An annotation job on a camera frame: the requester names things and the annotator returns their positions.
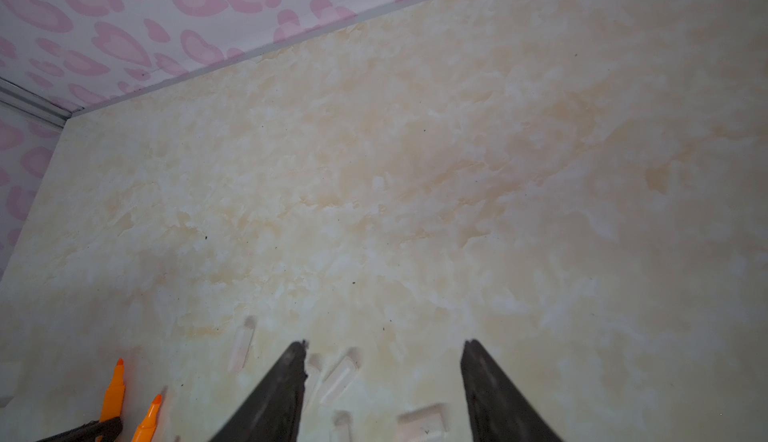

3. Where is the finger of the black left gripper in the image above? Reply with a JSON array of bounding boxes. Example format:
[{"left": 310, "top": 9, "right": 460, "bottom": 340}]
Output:
[{"left": 38, "top": 417, "right": 123, "bottom": 442}]

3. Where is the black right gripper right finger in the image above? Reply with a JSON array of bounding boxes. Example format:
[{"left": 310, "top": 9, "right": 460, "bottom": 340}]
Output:
[{"left": 460, "top": 339, "right": 563, "bottom": 442}]

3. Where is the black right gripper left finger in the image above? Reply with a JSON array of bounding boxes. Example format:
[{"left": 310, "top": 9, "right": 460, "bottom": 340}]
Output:
[{"left": 211, "top": 340, "right": 308, "bottom": 442}]

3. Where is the orange highlighter pen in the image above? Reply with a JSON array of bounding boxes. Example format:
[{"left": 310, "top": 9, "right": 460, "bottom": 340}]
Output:
[
  {"left": 131, "top": 394, "right": 163, "bottom": 442},
  {"left": 99, "top": 358, "right": 126, "bottom": 422}
]

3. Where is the clear pen cap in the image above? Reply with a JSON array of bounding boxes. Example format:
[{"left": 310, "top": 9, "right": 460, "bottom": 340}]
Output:
[
  {"left": 318, "top": 347, "right": 361, "bottom": 407},
  {"left": 303, "top": 353, "right": 323, "bottom": 409},
  {"left": 394, "top": 403, "right": 449, "bottom": 442},
  {"left": 227, "top": 315, "right": 256, "bottom": 373}
]

